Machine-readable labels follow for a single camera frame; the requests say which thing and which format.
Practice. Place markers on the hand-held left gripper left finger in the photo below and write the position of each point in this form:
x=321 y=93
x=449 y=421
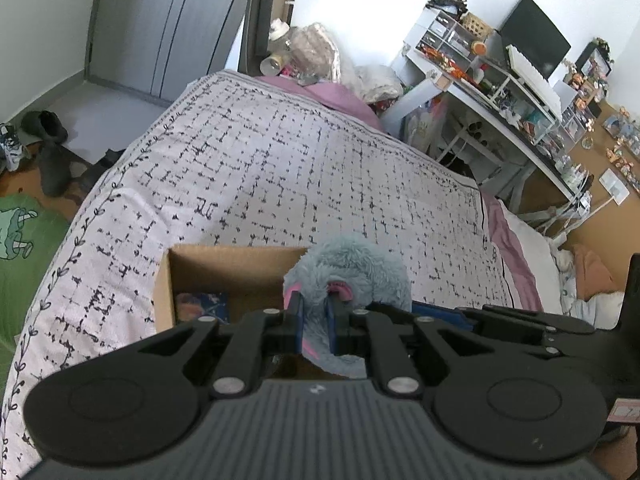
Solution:
x=296 y=322

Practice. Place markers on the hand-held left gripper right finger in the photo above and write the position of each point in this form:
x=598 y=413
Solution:
x=330 y=327

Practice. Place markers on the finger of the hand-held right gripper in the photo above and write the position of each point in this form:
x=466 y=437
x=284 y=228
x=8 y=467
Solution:
x=440 y=315

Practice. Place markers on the grey fluffy plush toy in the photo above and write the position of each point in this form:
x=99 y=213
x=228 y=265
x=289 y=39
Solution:
x=350 y=265

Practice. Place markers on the brown cardboard box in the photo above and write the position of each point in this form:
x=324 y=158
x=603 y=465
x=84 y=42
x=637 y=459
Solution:
x=225 y=265

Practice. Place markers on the planet print tissue pack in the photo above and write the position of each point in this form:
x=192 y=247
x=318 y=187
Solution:
x=205 y=302

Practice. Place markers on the peach cloth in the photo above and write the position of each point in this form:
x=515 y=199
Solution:
x=592 y=272

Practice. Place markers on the white card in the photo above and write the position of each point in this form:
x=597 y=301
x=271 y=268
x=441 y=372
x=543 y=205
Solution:
x=615 y=187

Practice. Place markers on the white desk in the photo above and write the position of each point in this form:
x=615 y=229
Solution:
x=500 y=110

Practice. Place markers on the white plastic bag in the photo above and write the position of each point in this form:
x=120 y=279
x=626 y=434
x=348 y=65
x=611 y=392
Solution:
x=377 y=82

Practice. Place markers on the white keyboard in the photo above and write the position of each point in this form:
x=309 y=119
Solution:
x=532 y=77

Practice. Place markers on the clear plastic bag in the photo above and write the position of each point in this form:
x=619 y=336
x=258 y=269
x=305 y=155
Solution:
x=315 y=52

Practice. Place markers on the green cartoon rug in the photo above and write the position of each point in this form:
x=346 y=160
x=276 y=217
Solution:
x=30 y=240

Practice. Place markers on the white drawer organizer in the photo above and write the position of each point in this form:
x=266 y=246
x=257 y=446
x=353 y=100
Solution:
x=450 y=35

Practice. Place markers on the black boot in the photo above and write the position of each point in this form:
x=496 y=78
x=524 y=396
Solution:
x=54 y=167

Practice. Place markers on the wicker basket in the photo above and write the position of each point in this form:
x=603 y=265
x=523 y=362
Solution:
x=477 y=26

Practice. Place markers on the black computer monitor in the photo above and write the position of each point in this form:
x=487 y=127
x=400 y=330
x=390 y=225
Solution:
x=537 y=35

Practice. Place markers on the black shoe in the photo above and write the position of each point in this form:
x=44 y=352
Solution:
x=45 y=125

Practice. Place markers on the grey wardrobe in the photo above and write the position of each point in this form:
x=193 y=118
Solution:
x=150 y=25

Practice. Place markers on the white sneaker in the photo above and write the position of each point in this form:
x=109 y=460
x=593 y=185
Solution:
x=11 y=147

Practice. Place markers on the black picture frame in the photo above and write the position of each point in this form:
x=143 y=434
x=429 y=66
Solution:
x=595 y=62

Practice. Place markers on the dark door frame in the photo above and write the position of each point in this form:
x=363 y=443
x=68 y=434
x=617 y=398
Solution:
x=262 y=10

